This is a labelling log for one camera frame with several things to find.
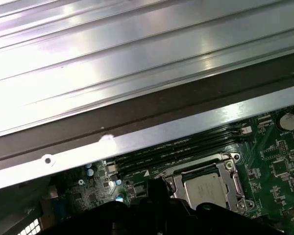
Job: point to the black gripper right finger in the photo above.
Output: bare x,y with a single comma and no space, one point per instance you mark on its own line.
210,222

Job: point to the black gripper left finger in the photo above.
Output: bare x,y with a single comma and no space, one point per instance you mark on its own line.
107,220

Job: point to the silver CPU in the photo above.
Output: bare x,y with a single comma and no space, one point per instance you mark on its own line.
208,193

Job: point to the thin metal locking lever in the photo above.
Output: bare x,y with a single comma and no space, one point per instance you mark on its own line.
191,165

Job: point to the CPU socket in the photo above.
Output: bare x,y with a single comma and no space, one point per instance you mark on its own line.
236,156

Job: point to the black RAM slot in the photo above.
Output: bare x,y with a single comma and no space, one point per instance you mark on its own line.
210,133
186,153

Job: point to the small silver capacitor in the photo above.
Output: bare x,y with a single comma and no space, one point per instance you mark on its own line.
118,182
120,197
90,172

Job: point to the blue port connector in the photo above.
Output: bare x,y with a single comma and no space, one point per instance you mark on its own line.
58,208

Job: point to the green motherboard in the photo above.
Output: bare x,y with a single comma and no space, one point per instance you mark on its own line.
259,171

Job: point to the square black chip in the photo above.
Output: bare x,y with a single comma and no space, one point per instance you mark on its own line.
279,167

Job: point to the dark grey PC case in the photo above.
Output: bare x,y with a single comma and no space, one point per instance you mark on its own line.
137,110

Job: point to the silver coin battery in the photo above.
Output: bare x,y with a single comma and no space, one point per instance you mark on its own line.
288,121

